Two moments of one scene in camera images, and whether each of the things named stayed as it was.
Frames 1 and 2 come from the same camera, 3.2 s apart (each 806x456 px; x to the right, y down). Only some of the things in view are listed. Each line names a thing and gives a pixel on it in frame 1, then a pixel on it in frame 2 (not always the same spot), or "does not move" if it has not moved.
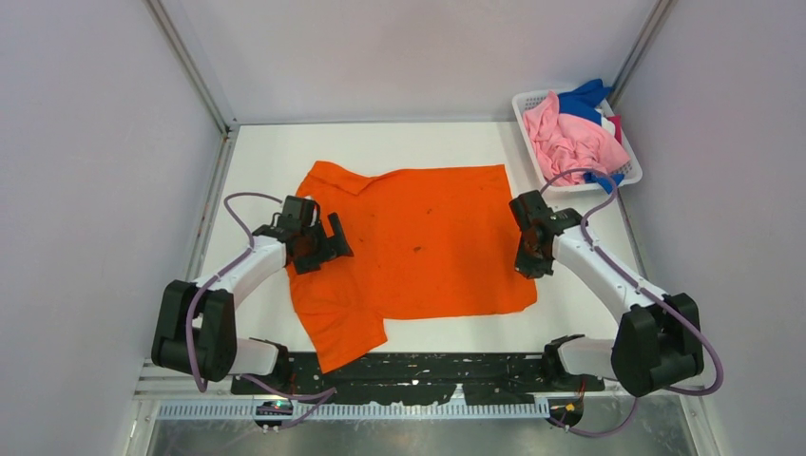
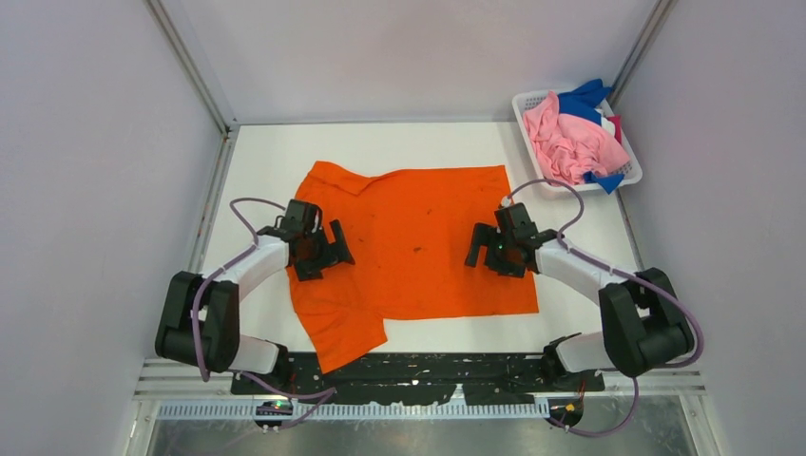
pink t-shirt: x=564 y=142 does not move
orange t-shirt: x=428 y=242 does not move
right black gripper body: x=535 y=263 to x=500 y=258
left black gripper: x=308 y=264 does not move
